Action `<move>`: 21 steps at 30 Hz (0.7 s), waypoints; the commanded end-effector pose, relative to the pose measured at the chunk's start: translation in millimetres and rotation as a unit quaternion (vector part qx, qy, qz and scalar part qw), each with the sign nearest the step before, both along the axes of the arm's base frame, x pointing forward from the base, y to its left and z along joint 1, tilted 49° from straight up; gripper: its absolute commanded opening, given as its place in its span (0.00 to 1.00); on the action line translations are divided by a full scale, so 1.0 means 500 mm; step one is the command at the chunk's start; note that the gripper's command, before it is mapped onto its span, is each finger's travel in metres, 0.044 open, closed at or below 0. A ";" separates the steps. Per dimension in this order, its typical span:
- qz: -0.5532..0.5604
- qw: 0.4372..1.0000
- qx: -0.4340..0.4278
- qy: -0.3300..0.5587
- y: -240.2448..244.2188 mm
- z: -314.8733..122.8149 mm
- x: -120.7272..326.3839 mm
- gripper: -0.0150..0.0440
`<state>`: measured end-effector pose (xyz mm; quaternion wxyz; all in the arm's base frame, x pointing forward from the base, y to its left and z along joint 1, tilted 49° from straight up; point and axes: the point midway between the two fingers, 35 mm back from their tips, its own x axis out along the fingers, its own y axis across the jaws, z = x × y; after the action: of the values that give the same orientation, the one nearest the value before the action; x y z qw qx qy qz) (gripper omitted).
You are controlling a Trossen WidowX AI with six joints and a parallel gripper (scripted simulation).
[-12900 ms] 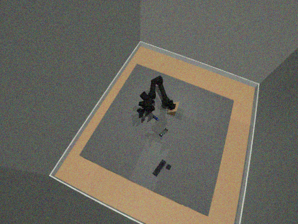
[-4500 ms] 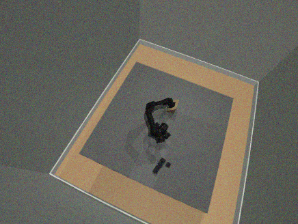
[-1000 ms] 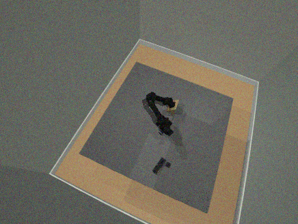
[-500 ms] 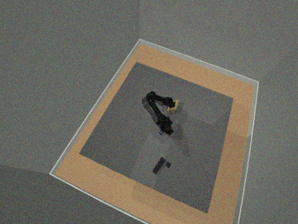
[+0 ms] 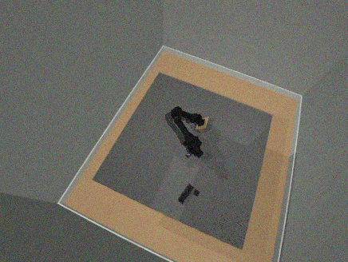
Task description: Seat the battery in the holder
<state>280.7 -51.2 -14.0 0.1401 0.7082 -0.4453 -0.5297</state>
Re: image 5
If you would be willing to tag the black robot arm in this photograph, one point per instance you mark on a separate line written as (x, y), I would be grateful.
(189, 137)

